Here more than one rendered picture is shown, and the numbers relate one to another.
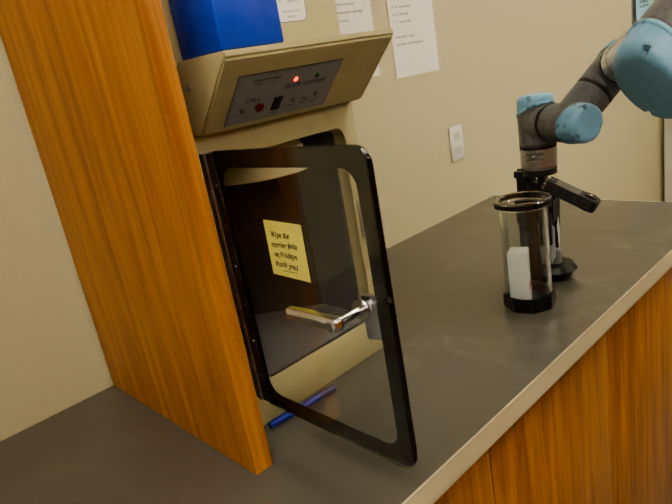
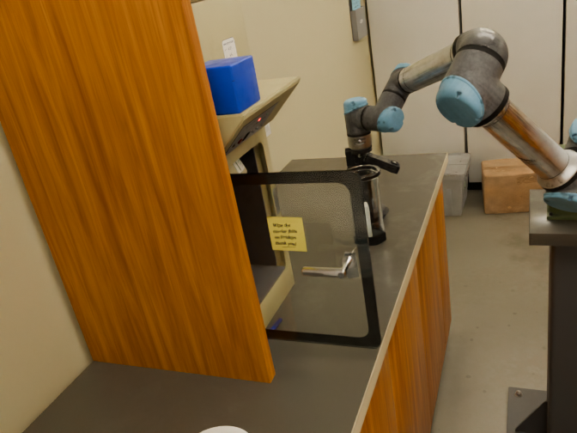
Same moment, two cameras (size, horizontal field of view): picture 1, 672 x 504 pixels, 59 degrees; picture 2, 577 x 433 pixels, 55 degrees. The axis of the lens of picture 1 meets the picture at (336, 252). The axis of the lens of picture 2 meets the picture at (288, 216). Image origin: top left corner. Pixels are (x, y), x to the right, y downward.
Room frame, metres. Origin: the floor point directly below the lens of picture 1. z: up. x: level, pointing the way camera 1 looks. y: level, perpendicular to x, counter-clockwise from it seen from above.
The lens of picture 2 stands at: (-0.22, 0.46, 1.74)
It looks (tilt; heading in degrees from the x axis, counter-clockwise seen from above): 24 degrees down; 337
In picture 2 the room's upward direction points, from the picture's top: 11 degrees counter-clockwise
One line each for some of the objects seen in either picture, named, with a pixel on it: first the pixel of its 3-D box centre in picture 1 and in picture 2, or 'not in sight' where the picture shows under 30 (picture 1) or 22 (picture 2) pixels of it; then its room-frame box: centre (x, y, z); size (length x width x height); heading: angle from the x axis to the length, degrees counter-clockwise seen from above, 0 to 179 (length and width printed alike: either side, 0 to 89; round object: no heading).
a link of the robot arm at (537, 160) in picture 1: (538, 158); (360, 141); (1.23, -0.46, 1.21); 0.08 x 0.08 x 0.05
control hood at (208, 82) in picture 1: (298, 79); (254, 118); (0.90, 0.01, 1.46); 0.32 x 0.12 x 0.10; 131
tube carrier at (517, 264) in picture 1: (525, 249); (366, 204); (1.11, -0.38, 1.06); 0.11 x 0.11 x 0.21
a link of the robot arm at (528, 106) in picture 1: (537, 121); (357, 116); (1.23, -0.46, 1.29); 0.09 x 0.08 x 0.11; 15
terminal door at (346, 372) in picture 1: (305, 300); (299, 263); (0.71, 0.05, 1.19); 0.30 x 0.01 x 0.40; 41
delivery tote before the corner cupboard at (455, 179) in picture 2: not in sight; (425, 185); (2.78, -1.94, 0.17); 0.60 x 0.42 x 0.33; 39
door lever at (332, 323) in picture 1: (325, 312); (327, 267); (0.64, 0.02, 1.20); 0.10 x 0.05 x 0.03; 41
